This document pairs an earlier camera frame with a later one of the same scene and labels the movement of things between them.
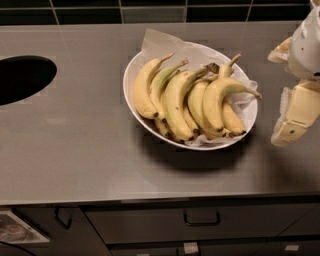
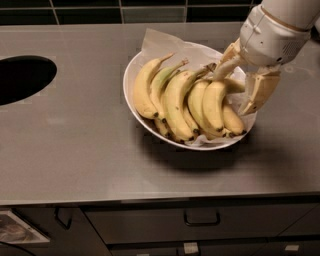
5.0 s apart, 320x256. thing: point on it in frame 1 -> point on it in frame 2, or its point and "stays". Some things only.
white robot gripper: x=305 y=53 -> x=271 y=40
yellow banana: x=213 y=99 stays
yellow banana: x=142 y=87 stays
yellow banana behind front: x=196 y=109 stays
